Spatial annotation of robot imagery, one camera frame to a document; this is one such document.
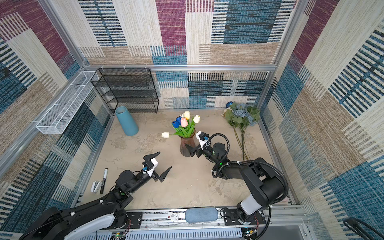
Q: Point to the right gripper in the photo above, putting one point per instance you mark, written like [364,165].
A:
[192,150]

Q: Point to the white wire mesh basket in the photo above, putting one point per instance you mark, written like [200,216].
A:
[61,113]

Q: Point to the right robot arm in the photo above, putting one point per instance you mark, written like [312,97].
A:
[266,183]

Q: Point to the pink tulip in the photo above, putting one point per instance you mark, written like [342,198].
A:
[184,125]

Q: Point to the white stapler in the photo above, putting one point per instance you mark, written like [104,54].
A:
[96,186]

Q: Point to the blue hydrangea bunch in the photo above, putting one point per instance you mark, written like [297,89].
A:
[240,116]

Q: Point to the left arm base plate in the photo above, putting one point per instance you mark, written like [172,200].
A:
[131,220]

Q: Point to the white tulip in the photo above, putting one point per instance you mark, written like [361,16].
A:
[167,135]

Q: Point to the teal ceramic vase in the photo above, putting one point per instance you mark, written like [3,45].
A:
[126,120]

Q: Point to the yellow tulip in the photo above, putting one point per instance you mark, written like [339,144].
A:
[187,115]

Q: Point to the black marker pen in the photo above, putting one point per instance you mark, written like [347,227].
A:
[104,181]

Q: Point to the black wire shelf rack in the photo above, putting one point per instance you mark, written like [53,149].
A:
[132,88]

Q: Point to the red glass vase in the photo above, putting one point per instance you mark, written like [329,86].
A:
[186,144]

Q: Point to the blue-grey sponge pad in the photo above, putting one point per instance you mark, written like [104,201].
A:
[199,215]

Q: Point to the white label tag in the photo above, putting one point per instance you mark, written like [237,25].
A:
[173,216]

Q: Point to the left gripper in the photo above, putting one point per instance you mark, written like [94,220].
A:
[149,158]

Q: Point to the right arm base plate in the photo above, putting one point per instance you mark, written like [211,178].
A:
[231,218]

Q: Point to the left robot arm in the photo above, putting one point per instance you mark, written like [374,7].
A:
[107,211]

